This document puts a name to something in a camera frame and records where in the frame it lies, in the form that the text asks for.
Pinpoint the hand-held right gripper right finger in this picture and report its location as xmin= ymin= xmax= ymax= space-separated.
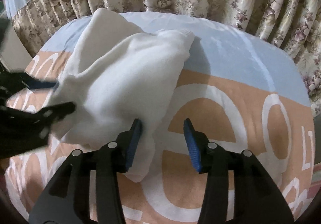
xmin=183 ymin=118 xmax=294 ymax=224

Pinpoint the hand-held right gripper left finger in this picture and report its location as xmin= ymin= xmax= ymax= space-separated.
xmin=28 ymin=118 xmax=143 ymax=224

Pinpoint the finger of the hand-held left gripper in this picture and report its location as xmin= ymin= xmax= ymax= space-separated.
xmin=30 ymin=102 xmax=77 ymax=140
xmin=15 ymin=74 xmax=60 ymax=91

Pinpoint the white garment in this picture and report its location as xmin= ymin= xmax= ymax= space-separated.
xmin=49 ymin=8 xmax=196 ymax=184

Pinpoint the orange and blue printed blanket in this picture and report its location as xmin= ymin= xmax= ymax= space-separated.
xmin=4 ymin=11 xmax=316 ymax=224

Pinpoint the pink floral cloth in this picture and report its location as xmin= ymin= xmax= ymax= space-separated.
xmin=310 ymin=181 xmax=321 ymax=208

